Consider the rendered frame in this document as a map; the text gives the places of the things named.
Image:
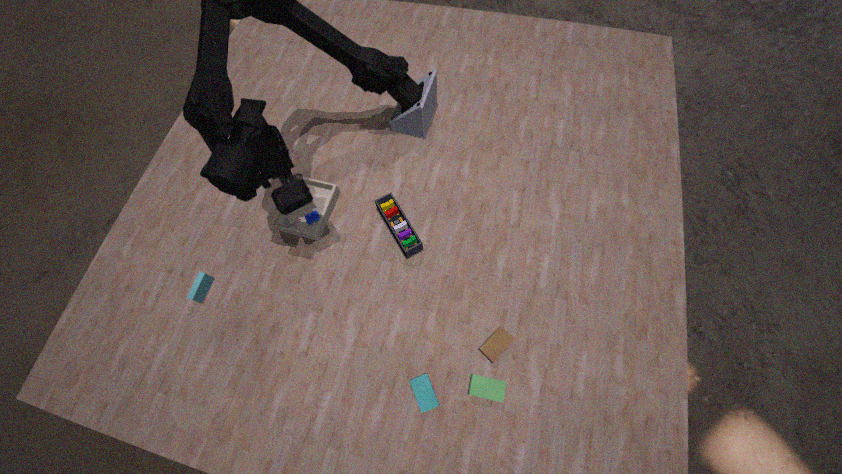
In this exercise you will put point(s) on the green rectangular block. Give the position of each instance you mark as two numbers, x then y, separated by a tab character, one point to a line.
488	388

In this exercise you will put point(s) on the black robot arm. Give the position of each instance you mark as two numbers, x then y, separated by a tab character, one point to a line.
233	165

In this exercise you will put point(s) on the teal rectangular block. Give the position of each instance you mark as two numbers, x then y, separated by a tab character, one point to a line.
424	393
200	287

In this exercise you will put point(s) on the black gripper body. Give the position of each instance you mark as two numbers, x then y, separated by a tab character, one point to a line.
276	164

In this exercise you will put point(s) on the small brown block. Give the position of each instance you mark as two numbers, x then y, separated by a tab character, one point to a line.
496	344

